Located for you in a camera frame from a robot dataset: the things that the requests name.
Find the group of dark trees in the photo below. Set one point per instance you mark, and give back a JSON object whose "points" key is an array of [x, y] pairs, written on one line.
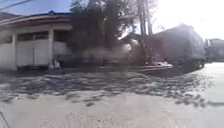
{"points": [[100, 30]]}

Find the grey concrete road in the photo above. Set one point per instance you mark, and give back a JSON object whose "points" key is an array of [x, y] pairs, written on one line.
{"points": [[116, 111]]}

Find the grey truck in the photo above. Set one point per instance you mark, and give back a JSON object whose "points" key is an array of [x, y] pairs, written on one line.
{"points": [[181, 46]]}

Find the white building with pillars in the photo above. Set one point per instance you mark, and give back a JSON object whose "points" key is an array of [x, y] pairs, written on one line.
{"points": [[33, 50]]}

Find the grey building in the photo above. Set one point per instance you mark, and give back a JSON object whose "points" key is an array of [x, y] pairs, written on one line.
{"points": [[216, 50]]}

